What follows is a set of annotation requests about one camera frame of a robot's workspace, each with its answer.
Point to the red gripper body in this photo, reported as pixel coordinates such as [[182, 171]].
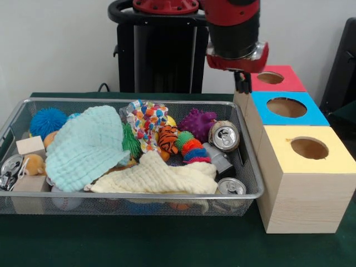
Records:
[[239, 65]]

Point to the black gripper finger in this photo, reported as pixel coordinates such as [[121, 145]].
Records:
[[247, 82], [238, 82]]

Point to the mint green cloth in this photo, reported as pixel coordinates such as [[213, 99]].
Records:
[[83, 150]]

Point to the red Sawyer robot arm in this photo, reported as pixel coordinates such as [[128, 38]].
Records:
[[233, 27]]

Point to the wooden box with three holes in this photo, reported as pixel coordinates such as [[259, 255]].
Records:
[[306, 200]]

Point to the crushed drink can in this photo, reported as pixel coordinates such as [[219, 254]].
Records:
[[224, 137]]

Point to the purple spiky ball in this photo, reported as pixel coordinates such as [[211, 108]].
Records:
[[197, 122]]

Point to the rainbow spiky caterpillar toy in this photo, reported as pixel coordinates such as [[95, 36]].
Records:
[[192, 150]]

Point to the tiger plush toy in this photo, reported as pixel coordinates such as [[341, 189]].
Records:
[[167, 139]]

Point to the black chair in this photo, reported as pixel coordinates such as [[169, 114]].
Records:
[[342, 69]]

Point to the white cloth with colourful dots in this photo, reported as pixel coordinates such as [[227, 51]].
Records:
[[150, 119]]

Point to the silver drink can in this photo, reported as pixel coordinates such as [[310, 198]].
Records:
[[231, 185]]

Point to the dark green tablecloth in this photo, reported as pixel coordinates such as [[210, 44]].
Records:
[[347, 116], [167, 244]]

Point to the crumpled clear plastic bottle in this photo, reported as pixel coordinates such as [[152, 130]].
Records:
[[130, 107]]

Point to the cream cloth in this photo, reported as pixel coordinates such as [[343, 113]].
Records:
[[155, 178]]

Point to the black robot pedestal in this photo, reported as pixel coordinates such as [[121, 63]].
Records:
[[167, 55]]

